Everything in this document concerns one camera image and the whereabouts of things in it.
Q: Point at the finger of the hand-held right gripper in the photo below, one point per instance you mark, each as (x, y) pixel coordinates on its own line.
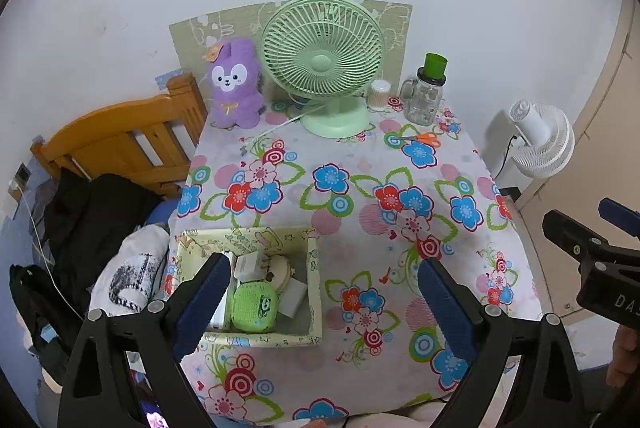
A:
(570, 233)
(620, 214)

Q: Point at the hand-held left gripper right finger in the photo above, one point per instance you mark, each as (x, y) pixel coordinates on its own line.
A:
(445, 308)

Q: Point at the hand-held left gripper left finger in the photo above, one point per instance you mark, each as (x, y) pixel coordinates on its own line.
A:
(205, 303)

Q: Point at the white remote control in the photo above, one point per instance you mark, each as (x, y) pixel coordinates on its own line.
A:
(222, 313)

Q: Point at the green round perforated case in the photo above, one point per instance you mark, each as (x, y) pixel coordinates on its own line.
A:
(252, 308)

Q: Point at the printed cream storage box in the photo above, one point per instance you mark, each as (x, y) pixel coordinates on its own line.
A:
(312, 288)

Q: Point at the person's right hand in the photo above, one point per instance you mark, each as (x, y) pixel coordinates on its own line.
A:
(625, 358)

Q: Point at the beige wooden door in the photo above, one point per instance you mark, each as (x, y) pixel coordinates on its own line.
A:
(600, 148)

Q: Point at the white printed cloth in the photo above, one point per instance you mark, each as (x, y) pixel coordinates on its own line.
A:
(130, 273)

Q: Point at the white standing fan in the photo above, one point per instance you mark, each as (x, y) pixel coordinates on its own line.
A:
(545, 143)

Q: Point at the blue cloth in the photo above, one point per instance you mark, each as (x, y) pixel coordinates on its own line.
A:
(160, 213)

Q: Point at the black clothing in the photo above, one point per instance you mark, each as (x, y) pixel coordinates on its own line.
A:
(95, 218)

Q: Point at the black bag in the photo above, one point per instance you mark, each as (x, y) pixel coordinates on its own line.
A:
(35, 303)

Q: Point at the floral tablecloth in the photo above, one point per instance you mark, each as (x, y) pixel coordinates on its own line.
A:
(310, 148)

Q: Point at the glass mug jar green lid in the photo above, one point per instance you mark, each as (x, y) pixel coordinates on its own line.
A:
(422, 103)

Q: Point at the purple plush toy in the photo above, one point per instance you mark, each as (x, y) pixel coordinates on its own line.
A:
(235, 108)

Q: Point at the wooden chair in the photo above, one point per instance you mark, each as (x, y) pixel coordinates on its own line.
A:
(100, 133)

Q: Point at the cotton swab jar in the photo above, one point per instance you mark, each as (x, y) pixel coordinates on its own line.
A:
(379, 98)

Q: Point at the blue patterned paper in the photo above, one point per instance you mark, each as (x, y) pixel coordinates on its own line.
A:
(167, 78)

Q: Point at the printed beige backdrop board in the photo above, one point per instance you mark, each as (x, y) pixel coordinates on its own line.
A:
(195, 38)

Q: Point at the green desk fan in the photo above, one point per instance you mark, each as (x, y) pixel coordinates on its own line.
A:
(320, 63)

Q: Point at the white wall socket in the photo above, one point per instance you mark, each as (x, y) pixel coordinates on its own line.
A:
(21, 175)

